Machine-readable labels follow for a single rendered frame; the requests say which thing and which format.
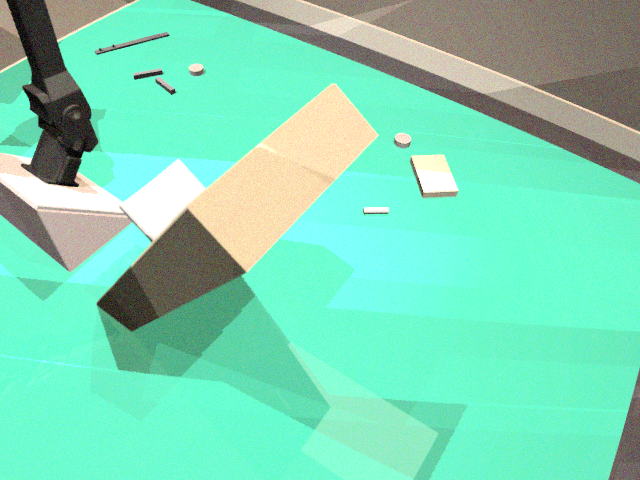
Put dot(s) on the small beige round disc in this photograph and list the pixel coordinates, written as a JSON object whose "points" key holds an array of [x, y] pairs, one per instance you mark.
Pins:
{"points": [[402, 140], [196, 69]]}

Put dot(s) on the grey flat bar with two small pins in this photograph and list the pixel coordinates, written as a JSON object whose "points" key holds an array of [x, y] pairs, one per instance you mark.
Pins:
{"points": [[130, 43]]}

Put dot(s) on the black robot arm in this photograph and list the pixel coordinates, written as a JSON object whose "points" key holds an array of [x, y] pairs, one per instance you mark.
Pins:
{"points": [[64, 113]]}

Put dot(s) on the grey rectangular bar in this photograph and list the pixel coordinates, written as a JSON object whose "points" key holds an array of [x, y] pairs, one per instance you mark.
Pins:
{"points": [[165, 85], [147, 73]]}

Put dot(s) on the tan rectangular block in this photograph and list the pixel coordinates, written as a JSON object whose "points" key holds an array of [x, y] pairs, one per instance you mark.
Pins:
{"points": [[227, 228]]}

